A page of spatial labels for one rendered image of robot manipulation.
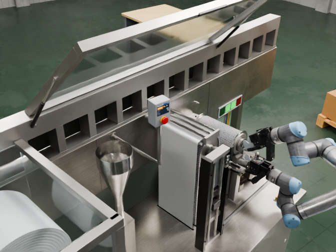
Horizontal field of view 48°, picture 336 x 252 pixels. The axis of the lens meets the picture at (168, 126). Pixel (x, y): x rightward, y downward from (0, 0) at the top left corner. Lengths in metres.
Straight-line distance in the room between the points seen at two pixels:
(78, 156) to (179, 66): 0.67
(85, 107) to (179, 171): 0.55
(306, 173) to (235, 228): 2.05
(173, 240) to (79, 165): 0.61
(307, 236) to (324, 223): 0.23
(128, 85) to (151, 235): 0.76
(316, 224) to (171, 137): 2.01
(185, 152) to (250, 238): 0.57
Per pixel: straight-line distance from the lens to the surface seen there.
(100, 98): 1.61
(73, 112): 1.55
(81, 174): 1.72
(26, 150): 1.39
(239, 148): 1.97
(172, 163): 1.83
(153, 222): 2.03
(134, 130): 1.82
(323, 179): 3.96
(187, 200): 1.90
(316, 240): 3.36
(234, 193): 2.12
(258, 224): 2.07
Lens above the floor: 2.38
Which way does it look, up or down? 33 degrees down
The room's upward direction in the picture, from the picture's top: 1 degrees clockwise
